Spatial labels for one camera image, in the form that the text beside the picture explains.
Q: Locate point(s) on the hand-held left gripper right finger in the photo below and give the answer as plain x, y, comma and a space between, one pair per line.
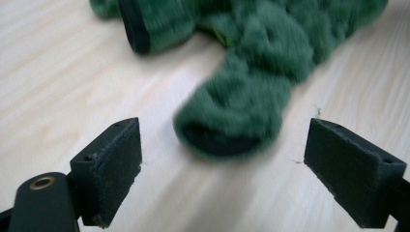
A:
348, 167

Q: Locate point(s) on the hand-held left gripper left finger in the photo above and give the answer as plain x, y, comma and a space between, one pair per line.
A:
109, 170

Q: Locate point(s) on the green knit garment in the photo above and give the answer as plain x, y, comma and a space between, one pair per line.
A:
257, 64

